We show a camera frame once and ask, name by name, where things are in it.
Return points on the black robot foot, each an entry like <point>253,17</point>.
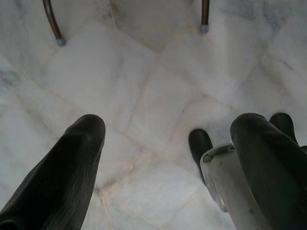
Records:
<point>199,146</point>
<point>284,124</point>

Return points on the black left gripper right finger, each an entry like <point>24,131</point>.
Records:
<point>271,167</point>

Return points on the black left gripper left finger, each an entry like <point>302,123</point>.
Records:
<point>60,175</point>

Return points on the grey white robot leg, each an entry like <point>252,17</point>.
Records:
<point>230,182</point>

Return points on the brown metal chair leg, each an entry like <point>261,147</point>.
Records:
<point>54,24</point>
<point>205,16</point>

